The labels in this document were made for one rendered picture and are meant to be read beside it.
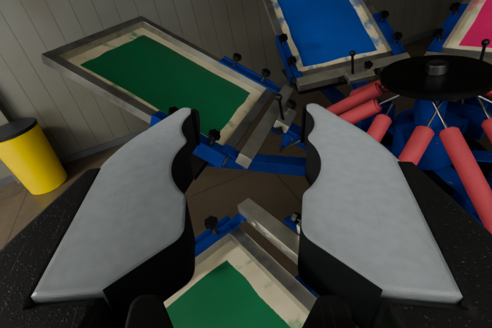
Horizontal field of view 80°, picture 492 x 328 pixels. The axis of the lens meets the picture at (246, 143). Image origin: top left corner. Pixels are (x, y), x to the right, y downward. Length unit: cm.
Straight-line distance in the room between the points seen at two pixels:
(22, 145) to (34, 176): 36
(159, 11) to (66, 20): 93
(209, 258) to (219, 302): 15
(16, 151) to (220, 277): 292
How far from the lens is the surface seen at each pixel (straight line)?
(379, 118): 100
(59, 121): 403
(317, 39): 182
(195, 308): 93
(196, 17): 381
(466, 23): 195
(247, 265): 96
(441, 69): 106
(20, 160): 364
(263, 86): 147
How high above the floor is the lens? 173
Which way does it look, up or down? 32 degrees down
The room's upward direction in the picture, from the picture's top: 13 degrees counter-clockwise
